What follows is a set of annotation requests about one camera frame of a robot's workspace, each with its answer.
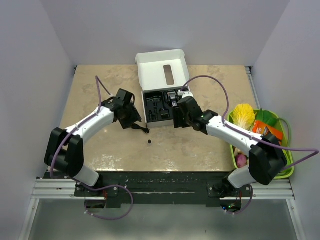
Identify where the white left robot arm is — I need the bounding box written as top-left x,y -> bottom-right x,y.
44,89 -> 142,196

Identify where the purple onion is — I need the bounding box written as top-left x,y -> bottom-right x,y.
235,154 -> 247,169

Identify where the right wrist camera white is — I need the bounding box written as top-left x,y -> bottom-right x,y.
177,89 -> 194,101

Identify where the aluminium frame rail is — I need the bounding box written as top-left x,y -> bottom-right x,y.
31,179 -> 76,200

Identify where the green plastic basket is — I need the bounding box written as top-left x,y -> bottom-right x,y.
225,108 -> 294,180

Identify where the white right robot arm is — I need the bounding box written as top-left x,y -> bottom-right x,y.
174,96 -> 287,197

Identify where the black cable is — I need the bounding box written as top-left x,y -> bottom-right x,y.
132,123 -> 151,134

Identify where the yellow napa cabbage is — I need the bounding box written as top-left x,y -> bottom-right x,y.
230,103 -> 256,130

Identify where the black silver hair clipper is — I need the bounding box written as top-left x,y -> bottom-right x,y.
167,91 -> 178,108

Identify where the white clipper kit box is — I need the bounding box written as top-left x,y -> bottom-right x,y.
135,49 -> 190,128

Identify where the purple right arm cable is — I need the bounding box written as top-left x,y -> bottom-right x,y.
180,75 -> 320,216

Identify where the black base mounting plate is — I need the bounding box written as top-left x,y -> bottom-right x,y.
42,171 -> 253,209

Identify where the orange razor package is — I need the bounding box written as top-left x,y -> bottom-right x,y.
252,120 -> 283,145

